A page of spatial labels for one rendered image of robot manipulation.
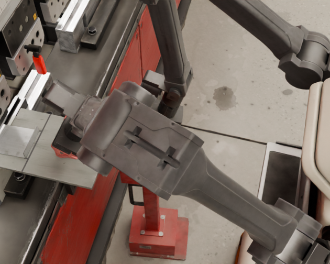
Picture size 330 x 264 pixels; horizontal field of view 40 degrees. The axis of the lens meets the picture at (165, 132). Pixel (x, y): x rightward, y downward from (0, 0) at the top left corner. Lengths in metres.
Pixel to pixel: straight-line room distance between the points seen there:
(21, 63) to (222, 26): 1.94
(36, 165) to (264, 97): 1.67
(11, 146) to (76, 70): 0.41
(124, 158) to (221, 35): 2.43
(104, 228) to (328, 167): 1.45
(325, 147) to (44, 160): 0.67
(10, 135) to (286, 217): 0.75
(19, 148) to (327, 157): 0.74
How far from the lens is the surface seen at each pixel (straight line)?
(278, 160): 1.11
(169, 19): 1.04
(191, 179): 0.51
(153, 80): 1.28
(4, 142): 1.22
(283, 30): 0.99
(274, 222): 0.69
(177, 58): 1.14
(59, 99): 0.95
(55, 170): 1.14
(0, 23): 1.08
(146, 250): 2.04
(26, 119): 1.25
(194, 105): 2.50
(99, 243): 2.08
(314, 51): 1.02
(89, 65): 1.51
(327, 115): 0.84
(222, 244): 2.12
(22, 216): 1.25
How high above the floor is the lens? 1.96
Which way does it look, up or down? 55 degrees down
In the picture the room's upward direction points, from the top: straight up
